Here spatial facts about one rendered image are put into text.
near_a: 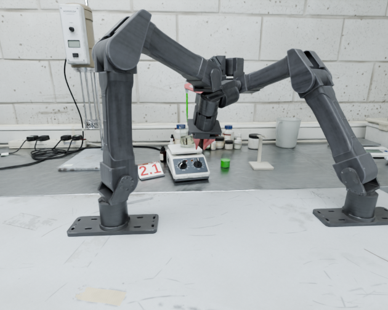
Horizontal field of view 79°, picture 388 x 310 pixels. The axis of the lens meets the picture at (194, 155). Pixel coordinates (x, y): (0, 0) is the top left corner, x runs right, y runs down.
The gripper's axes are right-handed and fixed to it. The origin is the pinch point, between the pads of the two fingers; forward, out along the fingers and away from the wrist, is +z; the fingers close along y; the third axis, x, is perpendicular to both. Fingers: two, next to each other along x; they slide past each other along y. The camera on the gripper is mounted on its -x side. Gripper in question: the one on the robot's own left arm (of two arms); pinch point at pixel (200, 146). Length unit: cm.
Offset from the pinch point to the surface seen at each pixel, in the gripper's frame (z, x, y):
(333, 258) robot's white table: -11.0, 42.3, -19.4
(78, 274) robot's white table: -7, 41, 28
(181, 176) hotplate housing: 9.1, 5.7, 5.8
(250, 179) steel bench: 8.6, 7.5, -18.7
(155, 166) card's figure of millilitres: 13.7, -2.8, 14.8
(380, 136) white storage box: 13, -25, -101
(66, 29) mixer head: -19, -40, 48
